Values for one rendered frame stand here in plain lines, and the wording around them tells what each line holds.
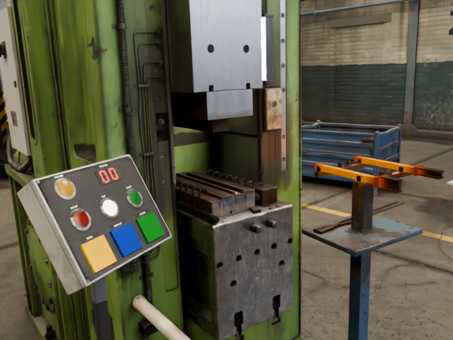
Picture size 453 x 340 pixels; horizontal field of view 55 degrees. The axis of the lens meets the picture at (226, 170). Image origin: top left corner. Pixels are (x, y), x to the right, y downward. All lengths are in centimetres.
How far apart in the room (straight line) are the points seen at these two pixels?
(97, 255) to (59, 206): 15
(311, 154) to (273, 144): 365
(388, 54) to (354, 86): 97
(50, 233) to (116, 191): 23
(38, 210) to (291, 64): 123
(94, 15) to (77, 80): 41
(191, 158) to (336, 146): 349
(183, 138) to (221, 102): 53
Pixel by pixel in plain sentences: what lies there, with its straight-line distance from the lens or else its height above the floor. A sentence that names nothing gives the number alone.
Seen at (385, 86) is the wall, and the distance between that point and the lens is 965.
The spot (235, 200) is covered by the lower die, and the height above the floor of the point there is 96.
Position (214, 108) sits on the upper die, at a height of 131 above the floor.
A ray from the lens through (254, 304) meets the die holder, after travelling 175.
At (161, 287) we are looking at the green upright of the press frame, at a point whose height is 64.
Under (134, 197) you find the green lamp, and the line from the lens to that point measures 127.
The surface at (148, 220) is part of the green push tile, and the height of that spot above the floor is 103.
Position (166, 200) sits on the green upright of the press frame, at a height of 98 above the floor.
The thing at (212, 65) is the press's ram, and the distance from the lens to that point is 150.
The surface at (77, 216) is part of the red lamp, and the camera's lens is 113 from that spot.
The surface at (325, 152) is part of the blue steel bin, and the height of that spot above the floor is 42.
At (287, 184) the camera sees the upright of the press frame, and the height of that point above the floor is 92.
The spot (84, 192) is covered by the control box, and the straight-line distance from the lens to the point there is 118.
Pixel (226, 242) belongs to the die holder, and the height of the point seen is 84.
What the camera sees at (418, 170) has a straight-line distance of 184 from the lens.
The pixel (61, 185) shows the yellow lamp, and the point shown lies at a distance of 115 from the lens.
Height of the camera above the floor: 143
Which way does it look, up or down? 13 degrees down
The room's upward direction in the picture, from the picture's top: 2 degrees counter-clockwise
